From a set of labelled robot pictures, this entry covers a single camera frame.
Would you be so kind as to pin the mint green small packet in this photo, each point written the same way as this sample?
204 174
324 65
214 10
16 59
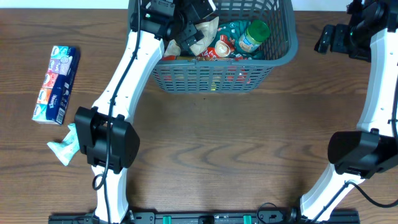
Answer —
66 149

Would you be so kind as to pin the grey plastic mesh basket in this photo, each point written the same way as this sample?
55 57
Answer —
278 49

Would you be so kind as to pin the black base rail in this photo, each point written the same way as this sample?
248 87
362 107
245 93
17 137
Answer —
264 216

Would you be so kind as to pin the green lid jar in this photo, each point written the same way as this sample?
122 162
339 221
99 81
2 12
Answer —
255 34

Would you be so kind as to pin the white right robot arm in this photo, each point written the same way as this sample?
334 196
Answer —
355 156

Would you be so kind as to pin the red spaghetti pack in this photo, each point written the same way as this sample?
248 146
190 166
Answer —
203 74

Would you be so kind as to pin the beige paper pouch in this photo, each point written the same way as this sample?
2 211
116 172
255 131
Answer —
209 30

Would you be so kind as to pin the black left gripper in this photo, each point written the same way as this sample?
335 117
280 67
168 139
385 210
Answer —
189 35

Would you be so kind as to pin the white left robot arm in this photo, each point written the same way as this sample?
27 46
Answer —
105 132

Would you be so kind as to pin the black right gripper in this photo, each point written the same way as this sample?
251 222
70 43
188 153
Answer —
329 39

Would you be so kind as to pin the green coffee sachet bag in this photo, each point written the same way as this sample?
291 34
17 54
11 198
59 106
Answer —
225 45

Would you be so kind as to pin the blue Kleenex tissue pack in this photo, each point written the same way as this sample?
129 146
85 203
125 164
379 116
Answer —
54 95

